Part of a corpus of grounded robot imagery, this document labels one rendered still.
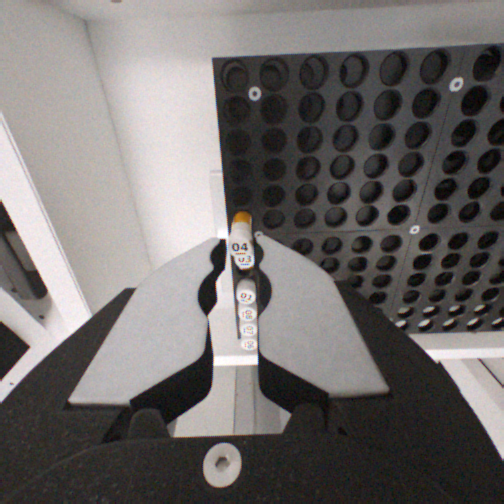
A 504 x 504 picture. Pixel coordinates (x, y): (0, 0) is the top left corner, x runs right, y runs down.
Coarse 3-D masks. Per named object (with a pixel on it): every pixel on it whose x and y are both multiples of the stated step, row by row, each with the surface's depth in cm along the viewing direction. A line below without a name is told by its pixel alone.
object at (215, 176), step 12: (216, 180) 20; (216, 192) 20; (216, 204) 21; (216, 216) 21; (216, 228) 22; (228, 240) 23; (228, 252) 23; (228, 264) 24; (228, 276) 24; (228, 288) 25
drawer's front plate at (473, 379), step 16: (448, 368) 30; (464, 368) 28; (480, 368) 27; (464, 384) 28; (480, 384) 26; (496, 384) 26; (480, 400) 26; (496, 400) 24; (480, 416) 26; (496, 416) 24; (496, 432) 24
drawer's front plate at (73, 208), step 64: (0, 0) 11; (0, 64) 11; (64, 64) 14; (0, 128) 11; (64, 128) 14; (0, 192) 12; (64, 192) 14; (128, 192) 21; (64, 256) 14; (128, 256) 21; (64, 320) 16
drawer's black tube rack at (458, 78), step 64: (256, 64) 12; (320, 64) 15; (384, 64) 15; (448, 64) 12; (256, 128) 14; (320, 128) 14; (384, 128) 17; (448, 128) 14; (320, 192) 15; (384, 192) 15; (448, 192) 16; (320, 256) 17; (384, 256) 21; (448, 256) 21
